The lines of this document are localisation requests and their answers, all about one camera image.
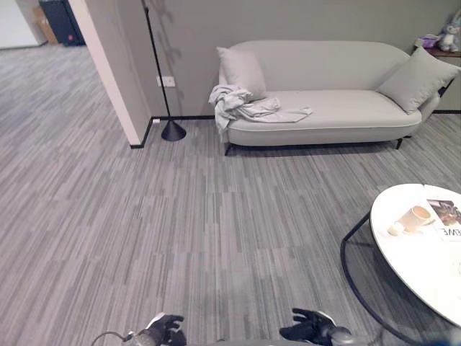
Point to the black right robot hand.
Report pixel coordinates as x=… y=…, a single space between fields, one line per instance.
x=309 y=326

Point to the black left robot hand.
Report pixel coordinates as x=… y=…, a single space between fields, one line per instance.
x=164 y=325

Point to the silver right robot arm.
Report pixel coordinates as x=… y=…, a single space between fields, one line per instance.
x=342 y=337

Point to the light grey sofa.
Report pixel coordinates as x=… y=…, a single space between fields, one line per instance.
x=324 y=97

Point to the black clothes rack stand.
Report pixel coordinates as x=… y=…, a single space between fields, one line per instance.
x=164 y=86

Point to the white round coffee table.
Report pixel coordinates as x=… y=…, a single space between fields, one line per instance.
x=414 y=252

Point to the beige cup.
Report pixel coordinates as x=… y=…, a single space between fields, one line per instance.
x=414 y=218

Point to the magazine with dark cover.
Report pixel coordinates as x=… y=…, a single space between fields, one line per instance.
x=446 y=218

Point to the white crumpled garment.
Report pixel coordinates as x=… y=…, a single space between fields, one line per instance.
x=248 y=106

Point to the grey square cushion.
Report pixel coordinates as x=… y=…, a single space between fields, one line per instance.
x=417 y=79
x=242 y=70

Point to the dark blue cabinet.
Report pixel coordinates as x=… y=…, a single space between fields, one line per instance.
x=63 y=21

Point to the brown cardboard box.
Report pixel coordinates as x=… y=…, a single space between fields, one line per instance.
x=45 y=25

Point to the grey plush rabbit toy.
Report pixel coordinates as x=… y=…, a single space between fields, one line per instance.
x=450 y=32

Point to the white wall socket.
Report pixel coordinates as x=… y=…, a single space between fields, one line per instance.
x=166 y=81

